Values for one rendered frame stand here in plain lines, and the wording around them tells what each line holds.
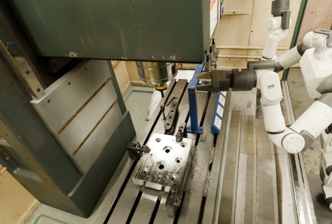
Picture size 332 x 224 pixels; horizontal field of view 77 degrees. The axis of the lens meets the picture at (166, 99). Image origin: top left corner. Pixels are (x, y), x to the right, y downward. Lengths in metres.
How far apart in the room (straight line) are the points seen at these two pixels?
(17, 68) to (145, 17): 0.51
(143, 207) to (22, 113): 0.65
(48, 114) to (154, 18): 0.61
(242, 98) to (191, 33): 1.28
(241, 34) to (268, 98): 1.02
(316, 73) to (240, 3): 0.83
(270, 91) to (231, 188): 0.63
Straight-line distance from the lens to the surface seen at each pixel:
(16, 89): 0.95
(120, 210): 1.10
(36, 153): 1.06
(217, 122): 1.30
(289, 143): 0.91
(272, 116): 0.89
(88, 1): 0.69
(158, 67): 0.73
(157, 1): 0.59
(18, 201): 1.58
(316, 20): 3.63
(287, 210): 1.37
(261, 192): 1.32
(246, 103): 1.79
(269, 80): 0.83
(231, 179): 1.29
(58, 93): 1.01
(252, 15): 1.75
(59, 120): 1.03
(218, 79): 0.81
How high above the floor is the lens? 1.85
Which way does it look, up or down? 37 degrees down
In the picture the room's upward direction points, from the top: 9 degrees counter-clockwise
